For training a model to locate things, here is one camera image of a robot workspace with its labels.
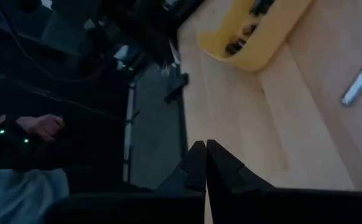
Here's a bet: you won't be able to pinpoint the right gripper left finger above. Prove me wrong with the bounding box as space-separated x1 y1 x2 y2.
44 140 207 224

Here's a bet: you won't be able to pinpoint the silver AA battery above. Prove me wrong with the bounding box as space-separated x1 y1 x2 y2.
340 58 362 108

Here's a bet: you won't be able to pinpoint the person's hand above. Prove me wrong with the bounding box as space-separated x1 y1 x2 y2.
15 113 66 143

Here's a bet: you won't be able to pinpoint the yellow plastic bin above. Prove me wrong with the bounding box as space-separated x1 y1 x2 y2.
195 0 313 73

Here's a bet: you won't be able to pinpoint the black copper Duracell battery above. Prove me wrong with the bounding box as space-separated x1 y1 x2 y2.
250 0 276 17
242 22 259 37
225 37 248 56

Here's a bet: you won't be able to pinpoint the black device green lights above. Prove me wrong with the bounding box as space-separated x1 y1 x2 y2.
0 111 35 159

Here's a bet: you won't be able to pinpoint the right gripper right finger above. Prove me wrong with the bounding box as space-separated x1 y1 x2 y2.
206 139 362 224

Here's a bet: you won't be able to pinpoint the person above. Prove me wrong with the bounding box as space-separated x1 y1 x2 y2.
0 71 129 224

